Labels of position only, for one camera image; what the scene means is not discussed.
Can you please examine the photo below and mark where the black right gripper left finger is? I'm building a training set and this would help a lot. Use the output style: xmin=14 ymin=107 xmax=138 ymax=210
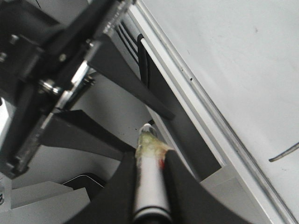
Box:
xmin=66 ymin=152 xmax=136 ymax=224

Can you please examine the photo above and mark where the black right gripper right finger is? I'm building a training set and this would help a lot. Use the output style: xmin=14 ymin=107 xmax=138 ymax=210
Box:
xmin=163 ymin=150 xmax=249 ymax=224

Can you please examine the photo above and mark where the white whiteboard marker pen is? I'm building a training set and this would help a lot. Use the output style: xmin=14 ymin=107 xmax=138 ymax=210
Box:
xmin=133 ymin=123 xmax=172 ymax=224

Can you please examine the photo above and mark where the white whiteboard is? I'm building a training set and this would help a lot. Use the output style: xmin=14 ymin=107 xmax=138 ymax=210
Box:
xmin=126 ymin=0 xmax=299 ymax=224

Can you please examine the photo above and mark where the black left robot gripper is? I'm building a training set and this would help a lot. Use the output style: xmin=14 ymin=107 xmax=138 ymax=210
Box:
xmin=0 ymin=0 xmax=174 ymax=179

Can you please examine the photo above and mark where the white metal rack frame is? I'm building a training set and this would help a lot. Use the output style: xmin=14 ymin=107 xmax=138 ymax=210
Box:
xmin=112 ymin=21 xmax=264 ymax=224

